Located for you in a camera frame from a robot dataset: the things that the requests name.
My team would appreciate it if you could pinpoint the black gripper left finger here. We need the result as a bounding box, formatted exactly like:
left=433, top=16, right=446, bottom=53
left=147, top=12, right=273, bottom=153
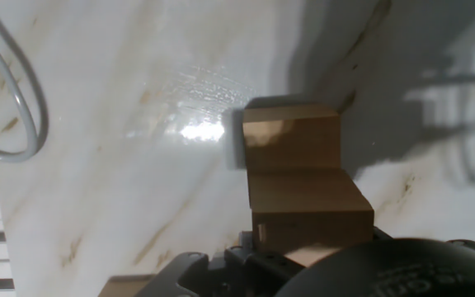
left=136, top=230, right=304, bottom=297

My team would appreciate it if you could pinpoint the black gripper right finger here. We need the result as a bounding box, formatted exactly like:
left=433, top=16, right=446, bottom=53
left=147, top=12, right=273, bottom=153
left=373, top=225, right=393, bottom=241

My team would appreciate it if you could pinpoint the marble pattern table mat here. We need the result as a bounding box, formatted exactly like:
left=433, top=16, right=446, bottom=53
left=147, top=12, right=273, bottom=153
left=0, top=0, right=475, bottom=297

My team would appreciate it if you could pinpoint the grey power cable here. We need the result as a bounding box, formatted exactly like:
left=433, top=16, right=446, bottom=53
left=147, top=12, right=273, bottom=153
left=0, top=0, right=50, bottom=164

